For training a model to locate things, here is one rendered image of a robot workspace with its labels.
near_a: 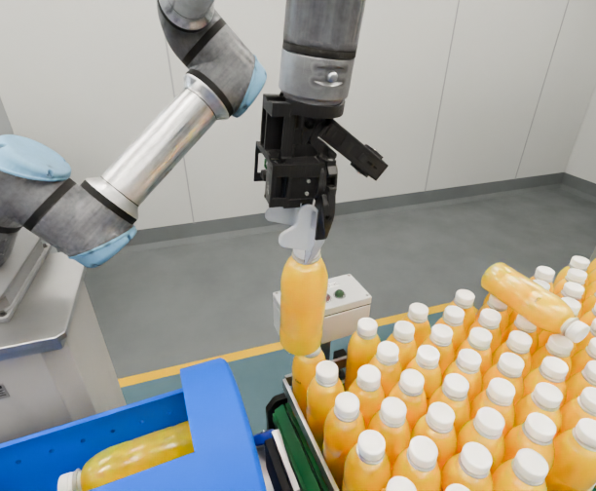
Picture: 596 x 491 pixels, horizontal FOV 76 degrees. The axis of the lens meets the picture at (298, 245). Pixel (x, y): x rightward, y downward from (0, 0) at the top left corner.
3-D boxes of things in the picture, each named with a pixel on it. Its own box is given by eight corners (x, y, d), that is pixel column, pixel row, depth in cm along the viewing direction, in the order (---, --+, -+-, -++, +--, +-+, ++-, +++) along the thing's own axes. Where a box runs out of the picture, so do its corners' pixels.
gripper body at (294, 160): (252, 184, 49) (258, 86, 42) (314, 181, 52) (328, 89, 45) (269, 214, 43) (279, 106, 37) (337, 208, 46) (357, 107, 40)
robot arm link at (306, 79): (336, 48, 43) (371, 63, 37) (329, 91, 45) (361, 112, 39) (272, 43, 40) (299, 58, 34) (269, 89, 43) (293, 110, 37)
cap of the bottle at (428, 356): (413, 352, 72) (414, 345, 71) (432, 351, 73) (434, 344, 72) (420, 368, 69) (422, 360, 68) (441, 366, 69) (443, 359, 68)
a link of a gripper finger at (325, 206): (304, 230, 50) (308, 165, 46) (316, 229, 51) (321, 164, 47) (317, 245, 46) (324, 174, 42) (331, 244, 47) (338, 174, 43)
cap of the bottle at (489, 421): (480, 436, 57) (483, 430, 57) (470, 414, 61) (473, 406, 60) (506, 437, 57) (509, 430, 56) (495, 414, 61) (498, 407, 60)
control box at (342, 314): (274, 325, 91) (272, 290, 86) (347, 305, 98) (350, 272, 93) (288, 355, 83) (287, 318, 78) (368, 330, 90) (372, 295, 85)
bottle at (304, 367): (306, 391, 87) (307, 329, 77) (331, 408, 83) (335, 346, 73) (285, 411, 82) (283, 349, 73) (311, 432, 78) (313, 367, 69)
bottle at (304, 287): (279, 358, 61) (282, 267, 51) (279, 324, 67) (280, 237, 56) (323, 356, 62) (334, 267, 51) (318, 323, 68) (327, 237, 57)
